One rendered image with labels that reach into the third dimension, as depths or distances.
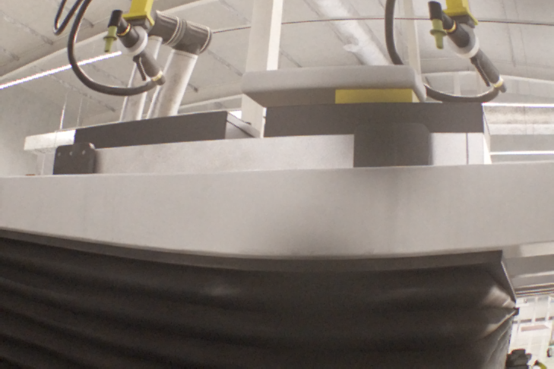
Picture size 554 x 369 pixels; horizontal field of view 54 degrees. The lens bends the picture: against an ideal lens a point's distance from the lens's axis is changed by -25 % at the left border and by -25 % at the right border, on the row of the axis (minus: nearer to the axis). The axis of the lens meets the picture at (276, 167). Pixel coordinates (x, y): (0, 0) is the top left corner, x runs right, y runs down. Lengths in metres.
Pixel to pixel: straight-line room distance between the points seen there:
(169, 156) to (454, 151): 0.46
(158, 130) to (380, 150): 0.55
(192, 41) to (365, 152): 2.16
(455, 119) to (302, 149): 0.30
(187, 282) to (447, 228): 0.24
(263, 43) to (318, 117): 6.29
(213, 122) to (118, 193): 0.71
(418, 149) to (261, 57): 6.54
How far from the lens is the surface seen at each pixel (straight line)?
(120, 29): 1.58
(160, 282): 0.62
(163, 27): 2.96
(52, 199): 0.68
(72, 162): 1.24
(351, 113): 1.20
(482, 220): 0.49
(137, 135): 1.40
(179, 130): 1.34
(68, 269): 0.70
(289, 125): 1.24
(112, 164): 1.19
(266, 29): 7.57
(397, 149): 0.95
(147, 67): 1.81
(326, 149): 1.00
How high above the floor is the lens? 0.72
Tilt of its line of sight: 13 degrees up
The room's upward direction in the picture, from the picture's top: 4 degrees clockwise
